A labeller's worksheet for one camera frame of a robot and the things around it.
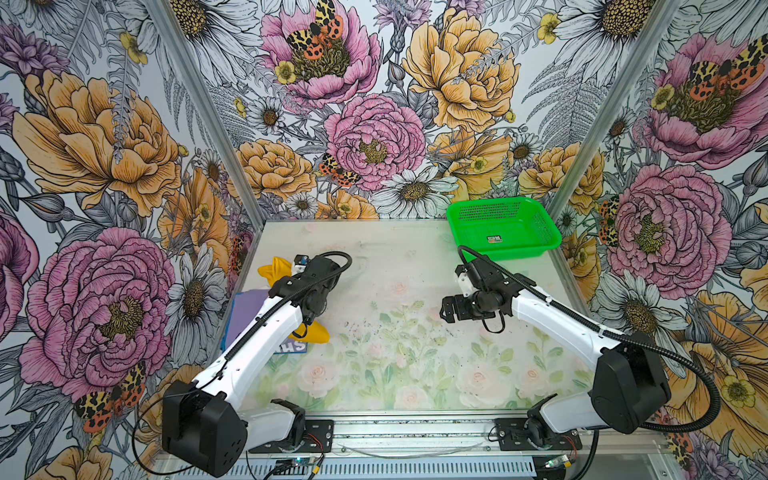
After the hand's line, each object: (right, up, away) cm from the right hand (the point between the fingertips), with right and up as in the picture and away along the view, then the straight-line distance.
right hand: (458, 321), depth 84 cm
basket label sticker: (+20, +24, +32) cm, 45 cm away
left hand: (-45, +4, -6) cm, 45 cm away
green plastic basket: (+26, +28, +35) cm, 52 cm away
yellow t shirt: (-39, -2, -5) cm, 39 cm away
